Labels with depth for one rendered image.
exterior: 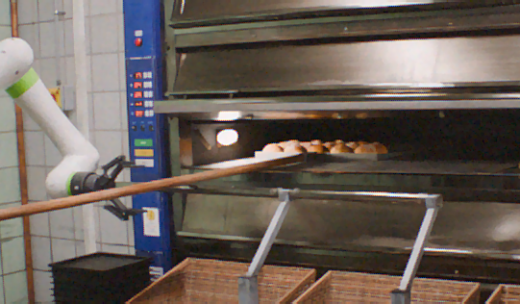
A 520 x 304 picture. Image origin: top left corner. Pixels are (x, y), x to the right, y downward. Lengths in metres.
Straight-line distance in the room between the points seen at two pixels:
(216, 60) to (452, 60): 0.92
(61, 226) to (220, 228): 0.85
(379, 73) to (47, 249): 1.75
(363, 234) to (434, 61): 0.62
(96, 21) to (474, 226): 1.72
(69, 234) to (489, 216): 1.83
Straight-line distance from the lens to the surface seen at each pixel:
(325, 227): 3.18
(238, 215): 3.38
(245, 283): 2.65
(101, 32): 3.75
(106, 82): 3.73
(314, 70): 3.15
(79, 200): 2.63
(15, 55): 2.85
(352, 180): 3.11
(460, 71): 2.90
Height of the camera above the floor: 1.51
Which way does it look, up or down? 4 degrees down
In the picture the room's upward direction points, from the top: 2 degrees counter-clockwise
